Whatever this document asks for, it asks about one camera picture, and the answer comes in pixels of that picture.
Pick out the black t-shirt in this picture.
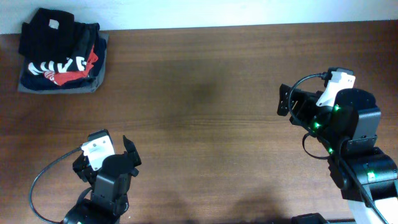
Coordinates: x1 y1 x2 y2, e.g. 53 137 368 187
19 8 100 63

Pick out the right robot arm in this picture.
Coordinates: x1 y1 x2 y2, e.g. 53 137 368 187
277 67 397 223

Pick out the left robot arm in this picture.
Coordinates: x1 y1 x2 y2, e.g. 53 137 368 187
62 129 142 224

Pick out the grey folded shirt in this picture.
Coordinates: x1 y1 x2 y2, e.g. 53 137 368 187
17 33 109 95

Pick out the red folded shirt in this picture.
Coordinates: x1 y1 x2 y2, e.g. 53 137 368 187
44 46 98 86

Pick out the navy folded shirt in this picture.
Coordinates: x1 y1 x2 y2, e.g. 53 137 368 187
20 30 108 91

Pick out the black Nike folded shirt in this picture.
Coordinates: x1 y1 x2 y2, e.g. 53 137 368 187
25 22 100 75

